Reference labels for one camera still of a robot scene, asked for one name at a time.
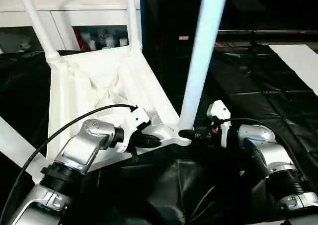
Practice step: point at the white plastic table top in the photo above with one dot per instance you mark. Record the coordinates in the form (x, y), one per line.
(99, 86)

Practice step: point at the white plastic table leg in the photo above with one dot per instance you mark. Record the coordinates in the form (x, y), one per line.
(133, 19)
(20, 145)
(203, 48)
(37, 23)

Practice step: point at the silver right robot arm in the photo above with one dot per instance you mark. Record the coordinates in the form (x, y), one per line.
(273, 155)

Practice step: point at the black mat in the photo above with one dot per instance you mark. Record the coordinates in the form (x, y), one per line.
(261, 105)

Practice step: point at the red white small bottle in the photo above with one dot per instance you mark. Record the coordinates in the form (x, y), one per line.
(80, 40)

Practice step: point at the white flat sheet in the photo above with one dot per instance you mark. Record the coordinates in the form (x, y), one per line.
(298, 63)

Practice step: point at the black long bar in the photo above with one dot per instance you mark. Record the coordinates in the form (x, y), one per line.
(268, 32)

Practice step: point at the black case with gold label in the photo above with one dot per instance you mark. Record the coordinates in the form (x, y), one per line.
(174, 16)

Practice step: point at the white cabinet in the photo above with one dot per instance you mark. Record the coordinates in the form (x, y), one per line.
(74, 14)

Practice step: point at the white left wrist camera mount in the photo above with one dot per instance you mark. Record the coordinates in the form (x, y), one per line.
(134, 118)

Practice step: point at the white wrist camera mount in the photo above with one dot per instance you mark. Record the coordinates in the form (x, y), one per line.
(219, 108)
(134, 118)

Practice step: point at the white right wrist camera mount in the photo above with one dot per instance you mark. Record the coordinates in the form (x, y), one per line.
(219, 108)

